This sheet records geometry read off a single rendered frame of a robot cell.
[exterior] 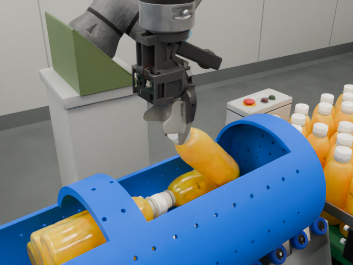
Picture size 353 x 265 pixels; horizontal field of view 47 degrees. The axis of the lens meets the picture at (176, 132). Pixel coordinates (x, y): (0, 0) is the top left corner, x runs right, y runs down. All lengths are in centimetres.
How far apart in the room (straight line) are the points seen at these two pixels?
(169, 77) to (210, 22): 351
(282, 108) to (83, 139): 68
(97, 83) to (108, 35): 18
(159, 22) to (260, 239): 42
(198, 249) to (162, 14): 37
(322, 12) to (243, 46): 117
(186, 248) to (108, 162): 92
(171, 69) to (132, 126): 84
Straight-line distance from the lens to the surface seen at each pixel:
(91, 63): 133
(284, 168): 80
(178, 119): 71
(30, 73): 355
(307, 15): 505
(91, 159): 149
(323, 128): 116
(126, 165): 157
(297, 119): 119
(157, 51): 66
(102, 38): 141
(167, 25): 63
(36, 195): 281
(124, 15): 143
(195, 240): 66
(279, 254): 94
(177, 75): 67
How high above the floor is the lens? 162
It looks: 29 degrees down
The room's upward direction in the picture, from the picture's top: straight up
